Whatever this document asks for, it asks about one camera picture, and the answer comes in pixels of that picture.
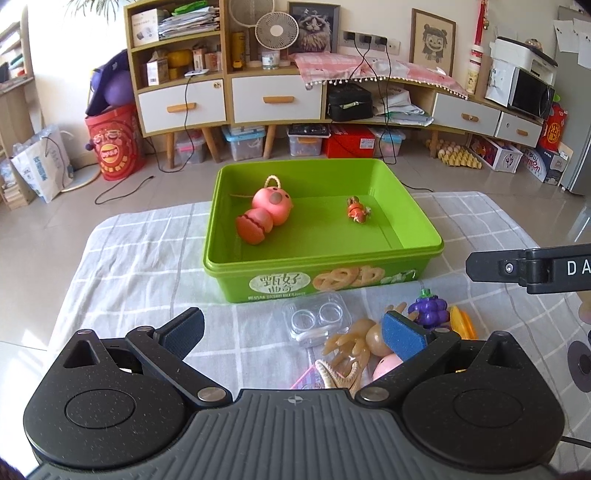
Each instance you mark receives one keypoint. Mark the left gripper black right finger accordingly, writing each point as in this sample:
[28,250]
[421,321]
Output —
[422,353]

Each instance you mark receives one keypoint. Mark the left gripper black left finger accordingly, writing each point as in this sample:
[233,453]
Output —
[162,352]

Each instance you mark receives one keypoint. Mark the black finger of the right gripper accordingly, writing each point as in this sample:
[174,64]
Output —
[539,270]

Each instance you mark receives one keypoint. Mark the purple toy grapes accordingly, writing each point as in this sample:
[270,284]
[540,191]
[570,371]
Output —
[432,311]

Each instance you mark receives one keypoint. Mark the yellow toy corn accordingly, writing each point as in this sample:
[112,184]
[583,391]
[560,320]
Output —
[461,323]

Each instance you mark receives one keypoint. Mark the small orange toy figure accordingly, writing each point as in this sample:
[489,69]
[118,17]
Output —
[357,211]

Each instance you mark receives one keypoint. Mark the pink pig squeeze toy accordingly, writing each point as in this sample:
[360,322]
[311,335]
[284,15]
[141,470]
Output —
[271,207]

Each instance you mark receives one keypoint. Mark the beige rubber toy figure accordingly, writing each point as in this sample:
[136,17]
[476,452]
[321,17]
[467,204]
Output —
[346,356]

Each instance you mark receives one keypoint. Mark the grey checked tablecloth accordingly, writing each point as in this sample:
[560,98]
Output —
[145,268]

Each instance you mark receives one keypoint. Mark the clear contact lens case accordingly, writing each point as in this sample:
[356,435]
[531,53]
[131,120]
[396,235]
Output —
[312,320]

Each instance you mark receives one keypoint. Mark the yellow egg tray stack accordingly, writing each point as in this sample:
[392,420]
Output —
[455,155]

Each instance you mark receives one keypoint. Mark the green plastic cookie box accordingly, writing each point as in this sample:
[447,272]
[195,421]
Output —
[319,248]

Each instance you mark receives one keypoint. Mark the red shoe box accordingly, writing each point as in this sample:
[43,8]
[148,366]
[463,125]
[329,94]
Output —
[349,141]

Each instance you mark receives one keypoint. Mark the red cartoon bucket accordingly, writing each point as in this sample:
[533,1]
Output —
[115,138]

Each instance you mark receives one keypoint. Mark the white paper shopping bag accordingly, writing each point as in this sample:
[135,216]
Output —
[42,161]

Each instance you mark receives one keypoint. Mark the clear storage bin blue lid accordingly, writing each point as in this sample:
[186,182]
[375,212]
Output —
[245,143]

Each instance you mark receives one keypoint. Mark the black bag on shelf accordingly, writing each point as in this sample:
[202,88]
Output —
[349,102]

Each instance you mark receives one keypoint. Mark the framed cartoon girl drawing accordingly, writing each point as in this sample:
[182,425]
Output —
[433,41]

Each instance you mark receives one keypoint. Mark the purple plush toy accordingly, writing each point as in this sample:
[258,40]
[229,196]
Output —
[110,85]

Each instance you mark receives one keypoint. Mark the wooden cabinet with white drawers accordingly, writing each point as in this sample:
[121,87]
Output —
[256,96]

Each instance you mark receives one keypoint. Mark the wooden bookshelf at left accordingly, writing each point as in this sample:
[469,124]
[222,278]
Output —
[16,125]

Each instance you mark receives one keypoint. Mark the pink checked cloth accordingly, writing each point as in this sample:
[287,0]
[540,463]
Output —
[329,68]

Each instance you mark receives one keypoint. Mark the framed cat picture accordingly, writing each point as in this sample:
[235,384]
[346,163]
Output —
[318,27]

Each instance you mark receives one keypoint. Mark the small white desk fan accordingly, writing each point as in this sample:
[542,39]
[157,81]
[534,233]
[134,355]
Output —
[275,32]

